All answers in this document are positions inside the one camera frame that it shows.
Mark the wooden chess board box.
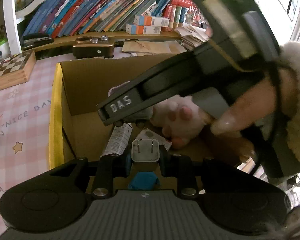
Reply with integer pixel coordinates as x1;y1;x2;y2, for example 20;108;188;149
0;51;36;90

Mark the green lid white jar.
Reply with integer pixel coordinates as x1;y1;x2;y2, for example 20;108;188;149
0;38;11;61

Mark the person right hand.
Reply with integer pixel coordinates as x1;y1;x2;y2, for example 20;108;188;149
205;26;298;164

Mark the white spray bottle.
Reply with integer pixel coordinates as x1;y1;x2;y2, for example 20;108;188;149
101;124;133;157

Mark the yellow cardboard box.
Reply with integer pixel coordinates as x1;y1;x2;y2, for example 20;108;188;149
48;52;241;190

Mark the white power adapter plug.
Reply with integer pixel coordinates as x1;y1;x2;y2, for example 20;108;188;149
131;139;160;172

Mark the orange white small box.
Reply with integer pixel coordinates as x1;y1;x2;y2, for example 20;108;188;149
134;15;170;27

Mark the white wooden bookshelf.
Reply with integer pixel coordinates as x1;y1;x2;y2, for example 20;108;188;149
3;0;208;54

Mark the blue glove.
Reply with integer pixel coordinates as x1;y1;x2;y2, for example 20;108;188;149
128;172;159;190

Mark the pink plush pig toy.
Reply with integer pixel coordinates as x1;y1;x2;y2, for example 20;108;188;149
107;81;213;148

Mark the pink checkered tablecloth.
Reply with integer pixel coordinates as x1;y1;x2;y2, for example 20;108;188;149
0;54;76;235

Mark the black stapler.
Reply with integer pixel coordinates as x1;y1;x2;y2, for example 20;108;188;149
22;33;54;50

